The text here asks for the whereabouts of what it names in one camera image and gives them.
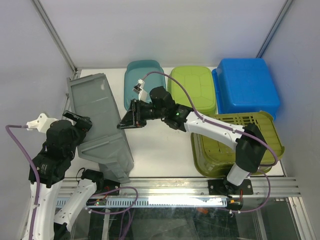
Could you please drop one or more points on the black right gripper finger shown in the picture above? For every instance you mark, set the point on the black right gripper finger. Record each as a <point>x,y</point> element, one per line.
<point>136,108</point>
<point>129,120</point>

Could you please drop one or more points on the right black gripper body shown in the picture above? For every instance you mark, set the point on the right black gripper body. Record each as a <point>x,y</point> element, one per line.
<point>149,113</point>

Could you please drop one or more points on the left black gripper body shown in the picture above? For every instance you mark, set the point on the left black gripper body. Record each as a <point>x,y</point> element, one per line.
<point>80,135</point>

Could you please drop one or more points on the grey plastic tray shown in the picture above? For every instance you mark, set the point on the grey plastic tray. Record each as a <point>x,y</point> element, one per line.
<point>104,144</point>

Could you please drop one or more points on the lime green plastic tub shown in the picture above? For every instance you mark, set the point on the lime green plastic tub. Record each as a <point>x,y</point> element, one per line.
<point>198,82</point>

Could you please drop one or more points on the teal plastic tub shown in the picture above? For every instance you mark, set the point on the teal plastic tub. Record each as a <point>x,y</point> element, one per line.
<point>137,70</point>

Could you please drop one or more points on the olive green slotted basket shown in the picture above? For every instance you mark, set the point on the olive green slotted basket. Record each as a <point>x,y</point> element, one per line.
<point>214,159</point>

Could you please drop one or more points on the large blue plastic container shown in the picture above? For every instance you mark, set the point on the large blue plastic container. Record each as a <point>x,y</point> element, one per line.
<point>244,85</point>

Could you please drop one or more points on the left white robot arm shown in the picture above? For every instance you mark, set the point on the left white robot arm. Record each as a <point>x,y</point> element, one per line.
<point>47,171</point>

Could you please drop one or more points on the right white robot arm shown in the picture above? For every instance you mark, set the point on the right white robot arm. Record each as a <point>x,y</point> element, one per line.
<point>247,141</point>

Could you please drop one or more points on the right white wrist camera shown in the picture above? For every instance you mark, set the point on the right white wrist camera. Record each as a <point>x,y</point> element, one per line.
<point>139,89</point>

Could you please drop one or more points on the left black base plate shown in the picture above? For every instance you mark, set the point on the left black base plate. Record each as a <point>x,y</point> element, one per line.
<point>108,185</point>

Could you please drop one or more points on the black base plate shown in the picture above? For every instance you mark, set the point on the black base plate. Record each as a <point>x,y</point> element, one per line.
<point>108,185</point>
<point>222,187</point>

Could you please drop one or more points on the white slotted cable duct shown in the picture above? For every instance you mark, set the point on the white slotted cable duct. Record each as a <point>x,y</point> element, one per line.
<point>159,202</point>

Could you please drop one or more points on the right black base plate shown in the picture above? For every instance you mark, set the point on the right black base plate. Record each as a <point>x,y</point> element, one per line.
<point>222,187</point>

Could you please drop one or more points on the left aluminium corner post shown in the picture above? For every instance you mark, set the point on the left aluminium corner post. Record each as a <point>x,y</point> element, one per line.
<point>54,34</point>

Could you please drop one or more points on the aluminium corner post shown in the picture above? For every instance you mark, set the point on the aluminium corner post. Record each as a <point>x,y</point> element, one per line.
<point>280,17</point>
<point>54,34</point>

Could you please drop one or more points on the aluminium front rail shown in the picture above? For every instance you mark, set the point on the aluminium front rail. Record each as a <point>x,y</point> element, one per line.
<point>276,186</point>

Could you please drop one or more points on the right aluminium corner post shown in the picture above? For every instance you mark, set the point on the right aluminium corner post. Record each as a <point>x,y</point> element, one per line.
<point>280,17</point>

